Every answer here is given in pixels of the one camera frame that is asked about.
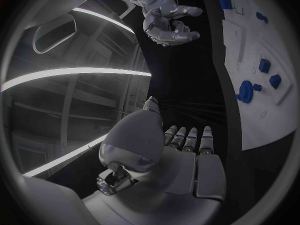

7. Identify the white task board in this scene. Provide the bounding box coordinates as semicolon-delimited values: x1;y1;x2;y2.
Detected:
214;0;299;151

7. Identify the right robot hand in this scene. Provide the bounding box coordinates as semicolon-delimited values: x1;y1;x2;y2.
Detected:
130;0;204;47

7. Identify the large blue block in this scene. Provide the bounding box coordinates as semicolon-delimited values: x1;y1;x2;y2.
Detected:
216;0;234;10

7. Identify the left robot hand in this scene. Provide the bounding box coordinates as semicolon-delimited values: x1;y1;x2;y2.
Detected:
81;95;227;225

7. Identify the blue gear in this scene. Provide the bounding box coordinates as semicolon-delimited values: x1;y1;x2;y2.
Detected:
235;80;255;104

